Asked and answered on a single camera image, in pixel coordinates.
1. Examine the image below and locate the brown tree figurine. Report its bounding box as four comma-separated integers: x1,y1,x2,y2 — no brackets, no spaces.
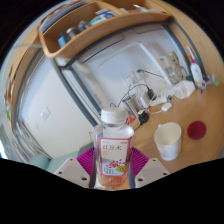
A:
166,51,185,84

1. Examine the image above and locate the white plastic cup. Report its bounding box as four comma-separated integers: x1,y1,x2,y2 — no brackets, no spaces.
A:
153,122,183,162

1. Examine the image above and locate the white charger block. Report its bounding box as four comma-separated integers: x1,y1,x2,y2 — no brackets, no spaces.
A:
161,102,173,112

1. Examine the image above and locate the black power adapter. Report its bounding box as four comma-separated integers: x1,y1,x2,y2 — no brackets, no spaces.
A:
137,111,150,124

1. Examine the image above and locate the wooden shelf unit with items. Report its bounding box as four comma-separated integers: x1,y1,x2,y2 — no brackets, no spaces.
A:
38,0,174,60

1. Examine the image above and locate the steel tumbler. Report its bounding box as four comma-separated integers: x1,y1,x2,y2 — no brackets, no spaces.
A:
123,94,140,116

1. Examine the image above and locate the white lotion bottle red pump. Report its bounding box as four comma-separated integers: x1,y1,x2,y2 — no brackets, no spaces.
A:
184,45,205,89

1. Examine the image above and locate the flat round red coaster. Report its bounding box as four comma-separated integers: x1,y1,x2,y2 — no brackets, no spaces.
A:
186,120,207,141

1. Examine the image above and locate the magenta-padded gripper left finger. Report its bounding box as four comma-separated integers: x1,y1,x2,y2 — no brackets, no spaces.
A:
54,147,96,190

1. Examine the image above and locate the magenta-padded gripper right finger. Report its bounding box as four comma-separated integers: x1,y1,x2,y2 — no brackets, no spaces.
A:
129,146,171,190

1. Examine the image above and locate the clear bottle with red drink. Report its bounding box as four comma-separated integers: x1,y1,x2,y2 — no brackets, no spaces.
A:
93,107,135,191

